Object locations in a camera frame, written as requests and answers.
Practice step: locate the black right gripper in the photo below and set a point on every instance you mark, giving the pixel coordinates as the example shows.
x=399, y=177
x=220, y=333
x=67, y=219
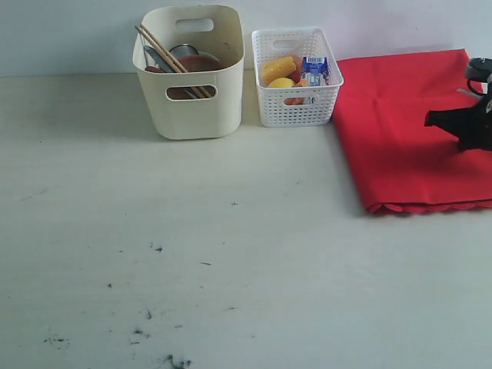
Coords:
x=460, y=122

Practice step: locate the red table cloth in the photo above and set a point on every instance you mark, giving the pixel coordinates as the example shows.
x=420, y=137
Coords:
x=398, y=164

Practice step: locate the blue white milk carton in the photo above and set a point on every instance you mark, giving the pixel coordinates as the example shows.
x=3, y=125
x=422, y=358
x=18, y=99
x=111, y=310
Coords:
x=315, y=74

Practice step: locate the orange fried chicken piece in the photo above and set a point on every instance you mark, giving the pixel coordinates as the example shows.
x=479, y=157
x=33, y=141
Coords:
x=299, y=84

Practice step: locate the red sausage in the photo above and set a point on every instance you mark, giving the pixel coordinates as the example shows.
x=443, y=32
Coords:
x=295, y=76

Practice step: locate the yellow lemon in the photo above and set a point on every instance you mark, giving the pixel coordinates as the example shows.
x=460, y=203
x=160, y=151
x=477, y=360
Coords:
x=282, y=83

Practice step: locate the yellow cheese wedge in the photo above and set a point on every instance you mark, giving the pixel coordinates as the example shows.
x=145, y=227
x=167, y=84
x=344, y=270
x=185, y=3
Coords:
x=277, y=68

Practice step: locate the brown wooden plate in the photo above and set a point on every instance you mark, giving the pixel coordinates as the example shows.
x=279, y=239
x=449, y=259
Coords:
x=196, y=63

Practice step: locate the stainless steel cup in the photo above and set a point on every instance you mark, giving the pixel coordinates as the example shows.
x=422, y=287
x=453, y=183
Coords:
x=183, y=50

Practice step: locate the dark wooden spoon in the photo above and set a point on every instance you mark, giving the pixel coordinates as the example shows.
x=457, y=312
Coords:
x=154, y=69

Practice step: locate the stainless steel table knife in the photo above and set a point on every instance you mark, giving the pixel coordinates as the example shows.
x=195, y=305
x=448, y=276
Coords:
x=152, y=58

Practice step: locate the white perforated plastic basket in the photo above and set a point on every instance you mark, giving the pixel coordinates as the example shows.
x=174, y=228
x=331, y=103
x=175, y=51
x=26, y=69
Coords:
x=295, y=106

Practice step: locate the cream plastic tub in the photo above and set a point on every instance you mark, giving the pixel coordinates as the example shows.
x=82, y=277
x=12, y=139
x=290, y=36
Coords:
x=214, y=30

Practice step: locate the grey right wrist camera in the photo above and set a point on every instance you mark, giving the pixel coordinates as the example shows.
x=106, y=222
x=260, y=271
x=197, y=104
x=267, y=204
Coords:
x=479, y=69

